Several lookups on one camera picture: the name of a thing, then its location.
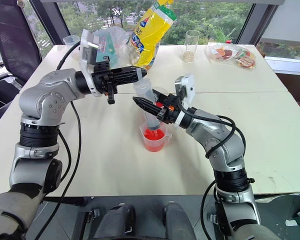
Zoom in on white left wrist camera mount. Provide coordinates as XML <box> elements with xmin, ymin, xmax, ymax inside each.
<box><xmin>79</xmin><ymin>28</ymin><xmax>104</xmax><ymax>98</ymax></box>

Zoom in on tall clear glass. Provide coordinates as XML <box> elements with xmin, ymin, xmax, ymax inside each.
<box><xmin>181</xmin><ymin>29</ymin><xmax>201</xmax><ymax>64</ymax></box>

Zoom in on white window ledge box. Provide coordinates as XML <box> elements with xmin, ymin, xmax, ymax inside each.
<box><xmin>264</xmin><ymin>55</ymin><xmax>300</xmax><ymax>74</ymax></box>

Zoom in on black window frame post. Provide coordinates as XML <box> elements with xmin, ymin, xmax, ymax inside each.
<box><xmin>236</xmin><ymin>0</ymin><xmax>279</xmax><ymax>46</ymax></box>
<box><xmin>29</xmin><ymin>0</ymin><xmax>71</xmax><ymax>61</ymax></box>

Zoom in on clear plastic syringe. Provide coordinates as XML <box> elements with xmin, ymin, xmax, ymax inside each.
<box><xmin>132</xmin><ymin>68</ymin><xmax>161</xmax><ymax>135</ymax></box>

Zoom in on cup with red liquid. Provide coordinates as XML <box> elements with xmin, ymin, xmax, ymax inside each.
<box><xmin>139</xmin><ymin>123</ymin><xmax>173</xmax><ymax>152</ymax></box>

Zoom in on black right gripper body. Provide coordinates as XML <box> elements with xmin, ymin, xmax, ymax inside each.
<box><xmin>157</xmin><ymin>92</ymin><xmax>183</xmax><ymax>125</ymax></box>

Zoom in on yellow plastic bag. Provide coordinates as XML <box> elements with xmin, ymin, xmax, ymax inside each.
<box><xmin>129</xmin><ymin>0</ymin><xmax>179</xmax><ymax>71</ymax></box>

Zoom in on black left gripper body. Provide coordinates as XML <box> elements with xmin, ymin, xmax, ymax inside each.
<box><xmin>91</xmin><ymin>56</ymin><xmax>119</xmax><ymax>105</ymax></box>

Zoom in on small clear measuring cup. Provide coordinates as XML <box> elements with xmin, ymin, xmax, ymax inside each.
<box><xmin>62</xmin><ymin>35</ymin><xmax>81</xmax><ymax>61</ymax></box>

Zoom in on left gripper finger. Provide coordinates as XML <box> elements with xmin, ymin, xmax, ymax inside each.
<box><xmin>112</xmin><ymin>65</ymin><xmax>148</xmax><ymax>77</ymax></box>
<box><xmin>113</xmin><ymin>73</ymin><xmax>139</xmax><ymax>85</ymax></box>

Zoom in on black mesh office chair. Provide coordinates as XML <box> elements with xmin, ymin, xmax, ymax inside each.
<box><xmin>0</xmin><ymin>0</ymin><xmax>44</xmax><ymax>85</ymax></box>

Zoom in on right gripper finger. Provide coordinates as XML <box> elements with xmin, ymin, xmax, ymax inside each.
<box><xmin>132</xmin><ymin>96</ymin><xmax>164</xmax><ymax>117</ymax></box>
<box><xmin>152</xmin><ymin>87</ymin><xmax>170</xmax><ymax>101</ymax></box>

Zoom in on clear bag with packets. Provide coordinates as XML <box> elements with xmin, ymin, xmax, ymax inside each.
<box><xmin>81</xmin><ymin>25</ymin><xmax>131</xmax><ymax>69</ymax></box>

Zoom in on clear bag of snacks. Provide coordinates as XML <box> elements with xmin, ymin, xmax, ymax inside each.
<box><xmin>205</xmin><ymin>40</ymin><xmax>257</xmax><ymax>70</ymax></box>

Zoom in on dark grey rounded shape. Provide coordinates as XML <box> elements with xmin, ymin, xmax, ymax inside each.
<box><xmin>163</xmin><ymin>200</ymin><xmax>197</xmax><ymax>240</ymax></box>
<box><xmin>93</xmin><ymin>203</ymin><xmax>137</xmax><ymax>240</ymax></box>

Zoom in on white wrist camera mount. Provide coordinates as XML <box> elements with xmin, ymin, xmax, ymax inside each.
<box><xmin>79</xmin><ymin>28</ymin><xmax>104</xmax><ymax>98</ymax></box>
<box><xmin>174</xmin><ymin>73</ymin><xmax>197</xmax><ymax>111</ymax></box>

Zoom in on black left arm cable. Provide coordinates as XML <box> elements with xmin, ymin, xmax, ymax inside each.
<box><xmin>31</xmin><ymin>41</ymin><xmax>83</xmax><ymax>240</ymax></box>

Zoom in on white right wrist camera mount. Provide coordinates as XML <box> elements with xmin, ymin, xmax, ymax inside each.
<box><xmin>174</xmin><ymin>73</ymin><xmax>197</xmax><ymax>111</ymax></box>

